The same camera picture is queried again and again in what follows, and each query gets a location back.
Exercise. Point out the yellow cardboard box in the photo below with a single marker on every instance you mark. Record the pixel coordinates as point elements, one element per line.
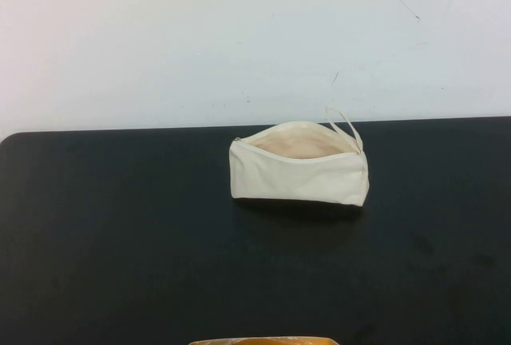
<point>259,342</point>

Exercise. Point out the cream canvas pencil case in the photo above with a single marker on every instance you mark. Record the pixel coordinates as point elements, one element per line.
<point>295,181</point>

